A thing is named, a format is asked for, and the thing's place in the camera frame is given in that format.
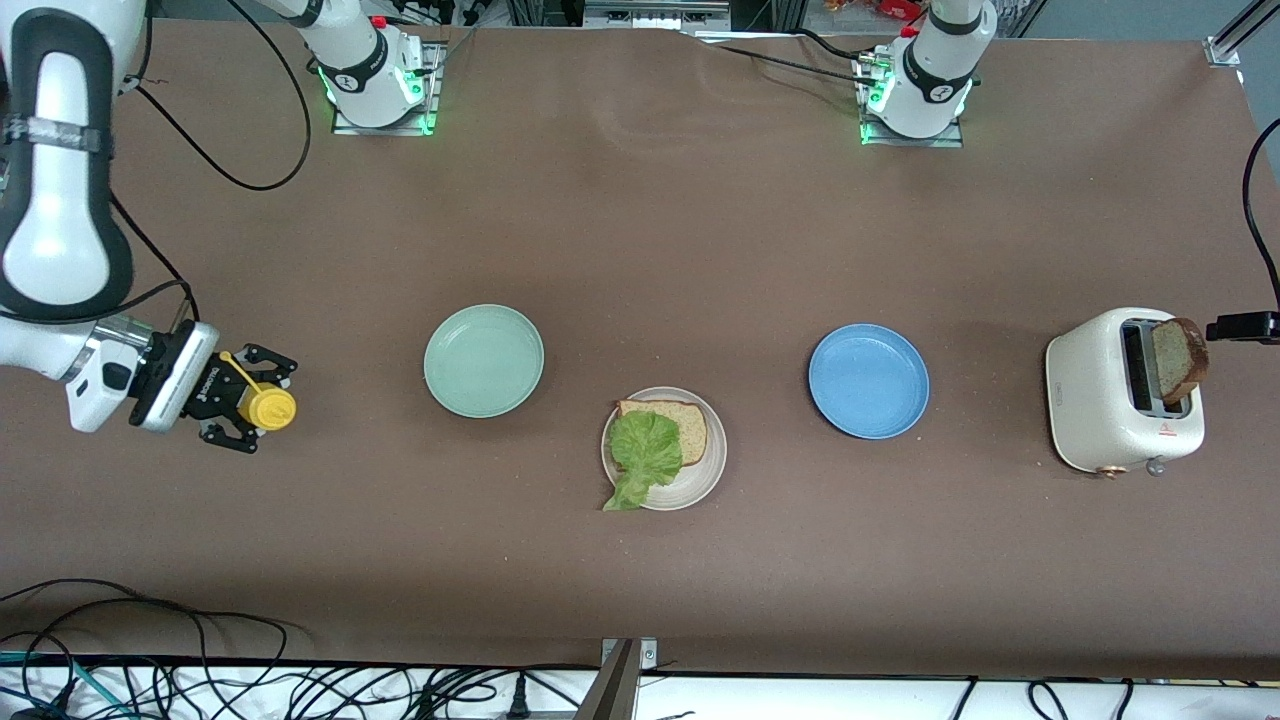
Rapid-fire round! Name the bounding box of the beige plate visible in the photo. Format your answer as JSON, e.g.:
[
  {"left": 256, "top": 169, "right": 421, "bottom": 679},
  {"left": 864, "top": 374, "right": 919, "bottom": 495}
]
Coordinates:
[{"left": 601, "top": 386, "right": 728, "bottom": 512}]

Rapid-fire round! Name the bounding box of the grey device box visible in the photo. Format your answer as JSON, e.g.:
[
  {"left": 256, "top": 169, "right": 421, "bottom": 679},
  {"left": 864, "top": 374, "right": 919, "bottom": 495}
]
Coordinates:
[{"left": 583, "top": 0, "right": 731, "bottom": 31}]

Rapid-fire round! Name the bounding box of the pale green plate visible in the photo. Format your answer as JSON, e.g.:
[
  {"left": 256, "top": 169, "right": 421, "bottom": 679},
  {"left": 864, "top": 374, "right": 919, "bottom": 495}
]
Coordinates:
[{"left": 423, "top": 304, "right": 546, "bottom": 419}]

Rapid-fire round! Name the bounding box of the black looping cable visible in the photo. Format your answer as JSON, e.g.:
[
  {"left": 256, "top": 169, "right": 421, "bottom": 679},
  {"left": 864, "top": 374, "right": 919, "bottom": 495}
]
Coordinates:
[{"left": 0, "top": 578, "right": 316, "bottom": 720}]

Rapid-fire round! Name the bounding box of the light crust bread slice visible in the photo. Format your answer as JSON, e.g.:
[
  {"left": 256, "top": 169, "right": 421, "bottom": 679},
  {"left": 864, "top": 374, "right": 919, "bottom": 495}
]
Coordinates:
[{"left": 615, "top": 399, "right": 709, "bottom": 468}]

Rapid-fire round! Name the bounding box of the green lettuce leaf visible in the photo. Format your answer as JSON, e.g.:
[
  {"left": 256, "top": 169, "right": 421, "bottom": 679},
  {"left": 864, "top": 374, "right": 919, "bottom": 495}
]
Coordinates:
[{"left": 601, "top": 410, "right": 686, "bottom": 512}]

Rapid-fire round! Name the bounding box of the black cable at arm base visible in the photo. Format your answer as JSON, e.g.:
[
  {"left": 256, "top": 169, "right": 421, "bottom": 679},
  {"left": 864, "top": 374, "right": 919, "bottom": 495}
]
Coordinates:
[{"left": 690, "top": 28, "right": 886, "bottom": 89}]

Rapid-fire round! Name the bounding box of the teal cable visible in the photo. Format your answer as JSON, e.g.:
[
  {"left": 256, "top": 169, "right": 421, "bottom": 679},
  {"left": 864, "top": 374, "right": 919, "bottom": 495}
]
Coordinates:
[{"left": 0, "top": 650, "right": 136, "bottom": 720}]

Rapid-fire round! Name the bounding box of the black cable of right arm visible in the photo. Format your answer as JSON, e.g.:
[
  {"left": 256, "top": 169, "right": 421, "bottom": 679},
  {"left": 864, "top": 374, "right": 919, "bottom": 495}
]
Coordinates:
[{"left": 105, "top": 0, "right": 313, "bottom": 331}]

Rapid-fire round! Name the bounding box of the dark crust bread slice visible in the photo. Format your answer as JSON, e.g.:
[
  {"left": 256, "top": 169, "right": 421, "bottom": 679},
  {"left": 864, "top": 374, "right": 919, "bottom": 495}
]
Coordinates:
[{"left": 1150, "top": 317, "right": 1211, "bottom": 406}]

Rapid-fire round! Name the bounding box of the cream white toaster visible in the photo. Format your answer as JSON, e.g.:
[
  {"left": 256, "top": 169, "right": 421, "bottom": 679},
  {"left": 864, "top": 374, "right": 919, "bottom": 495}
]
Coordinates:
[{"left": 1045, "top": 306, "right": 1207, "bottom": 479}]

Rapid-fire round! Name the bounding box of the aluminium post with bracket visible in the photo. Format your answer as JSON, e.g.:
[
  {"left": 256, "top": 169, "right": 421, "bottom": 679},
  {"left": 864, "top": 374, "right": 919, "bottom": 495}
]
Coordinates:
[{"left": 575, "top": 638, "right": 658, "bottom": 720}]

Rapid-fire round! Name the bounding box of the blue plate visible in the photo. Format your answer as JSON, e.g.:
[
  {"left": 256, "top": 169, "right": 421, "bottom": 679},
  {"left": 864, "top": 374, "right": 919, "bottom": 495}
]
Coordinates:
[{"left": 808, "top": 323, "right": 931, "bottom": 440}]

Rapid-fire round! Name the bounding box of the red packet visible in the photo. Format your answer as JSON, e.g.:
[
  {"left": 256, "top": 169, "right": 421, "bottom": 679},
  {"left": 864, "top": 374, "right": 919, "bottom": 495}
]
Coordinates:
[{"left": 825, "top": 0, "right": 923, "bottom": 21}]

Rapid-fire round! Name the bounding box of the metal base plate left arm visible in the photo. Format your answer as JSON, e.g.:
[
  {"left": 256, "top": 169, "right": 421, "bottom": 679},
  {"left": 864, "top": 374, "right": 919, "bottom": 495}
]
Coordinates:
[{"left": 855, "top": 50, "right": 966, "bottom": 149}]

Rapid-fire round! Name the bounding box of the yellow mustard squeeze bottle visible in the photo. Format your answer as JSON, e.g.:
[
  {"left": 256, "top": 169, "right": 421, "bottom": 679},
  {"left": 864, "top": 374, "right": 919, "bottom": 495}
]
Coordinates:
[{"left": 218, "top": 350, "right": 299, "bottom": 433}]

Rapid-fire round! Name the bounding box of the metal base plate right arm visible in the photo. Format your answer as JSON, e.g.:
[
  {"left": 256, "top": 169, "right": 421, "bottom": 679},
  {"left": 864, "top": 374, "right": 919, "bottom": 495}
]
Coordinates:
[{"left": 330, "top": 40, "right": 446, "bottom": 137}]

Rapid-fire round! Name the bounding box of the aluminium frame profile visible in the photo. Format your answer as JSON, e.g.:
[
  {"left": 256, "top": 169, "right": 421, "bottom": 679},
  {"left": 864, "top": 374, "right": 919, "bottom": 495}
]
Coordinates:
[{"left": 1205, "top": 0, "right": 1280, "bottom": 69}]

